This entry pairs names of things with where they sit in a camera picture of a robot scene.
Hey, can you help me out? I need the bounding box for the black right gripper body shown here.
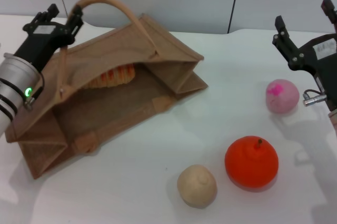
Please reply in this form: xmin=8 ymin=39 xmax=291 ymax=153
xmin=288 ymin=32 xmax=337 ymax=111

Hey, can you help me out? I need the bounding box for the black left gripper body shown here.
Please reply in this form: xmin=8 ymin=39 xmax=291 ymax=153
xmin=13 ymin=22 xmax=77 ymax=74

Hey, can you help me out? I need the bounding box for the orange striped bread loaf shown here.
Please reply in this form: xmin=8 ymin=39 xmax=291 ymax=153
xmin=81 ymin=64 xmax=136 ymax=89

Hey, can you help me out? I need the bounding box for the brown jute handbag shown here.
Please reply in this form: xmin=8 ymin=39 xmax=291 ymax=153
xmin=4 ymin=0 xmax=209 ymax=180

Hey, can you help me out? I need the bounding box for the pink peach toy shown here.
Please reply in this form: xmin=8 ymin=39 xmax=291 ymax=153
xmin=265 ymin=79 xmax=300 ymax=114

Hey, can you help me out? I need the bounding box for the orange tangerine toy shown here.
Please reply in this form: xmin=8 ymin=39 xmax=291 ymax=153
xmin=224 ymin=135 xmax=279 ymax=189

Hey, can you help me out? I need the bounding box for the beige round bun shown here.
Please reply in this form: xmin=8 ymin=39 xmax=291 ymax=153
xmin=176 ymin=164 xmax=218 ymax=210

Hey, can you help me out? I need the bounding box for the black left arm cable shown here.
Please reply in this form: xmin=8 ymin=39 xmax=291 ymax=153
xmin=25 ymin=70 xmax=46 ymax=104

